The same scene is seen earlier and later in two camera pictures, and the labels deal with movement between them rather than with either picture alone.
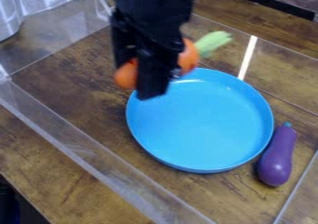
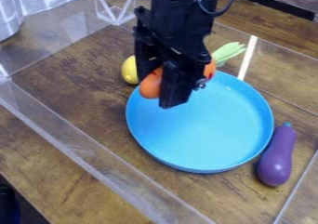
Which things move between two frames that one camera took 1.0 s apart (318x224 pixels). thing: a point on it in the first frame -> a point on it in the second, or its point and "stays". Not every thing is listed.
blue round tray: [206, 126] stays
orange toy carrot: [191, 54] -> [149, 83]
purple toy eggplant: [274, 164] stays
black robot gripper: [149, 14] -> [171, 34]
